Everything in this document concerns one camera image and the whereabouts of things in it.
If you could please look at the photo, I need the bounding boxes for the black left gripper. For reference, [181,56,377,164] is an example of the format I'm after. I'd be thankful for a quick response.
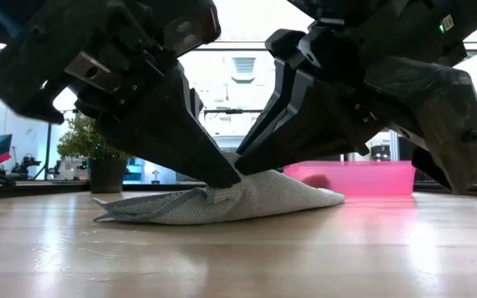
[0,0,243,190]

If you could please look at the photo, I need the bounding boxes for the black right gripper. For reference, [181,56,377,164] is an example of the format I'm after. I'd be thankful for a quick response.
[234,17,393,176]

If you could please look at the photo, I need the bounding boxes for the grey microfiber towel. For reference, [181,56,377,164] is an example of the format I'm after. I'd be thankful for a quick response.
[90,153,346,226]

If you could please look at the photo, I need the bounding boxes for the pink translucent plastic basket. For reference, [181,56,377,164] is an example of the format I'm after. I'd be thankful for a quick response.
[282,160,417,198]

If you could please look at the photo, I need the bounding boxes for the green bushy plant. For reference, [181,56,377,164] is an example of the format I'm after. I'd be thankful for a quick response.
[56,113,130,163]

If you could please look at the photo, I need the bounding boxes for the black partition panels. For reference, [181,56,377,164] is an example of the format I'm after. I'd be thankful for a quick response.
[397,121,477,185]

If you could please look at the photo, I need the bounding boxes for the black plant pot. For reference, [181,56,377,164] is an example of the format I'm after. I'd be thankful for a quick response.
[88,158,129,195]

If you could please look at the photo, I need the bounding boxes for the black box appliance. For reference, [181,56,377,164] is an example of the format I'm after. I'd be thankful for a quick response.
[370,142,393,163]

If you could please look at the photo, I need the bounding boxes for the black metal frame stand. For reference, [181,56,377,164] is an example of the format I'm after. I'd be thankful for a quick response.
[202,108,265,117]

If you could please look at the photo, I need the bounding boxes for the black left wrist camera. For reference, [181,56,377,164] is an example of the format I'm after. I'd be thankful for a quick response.
[155,0,224,58]

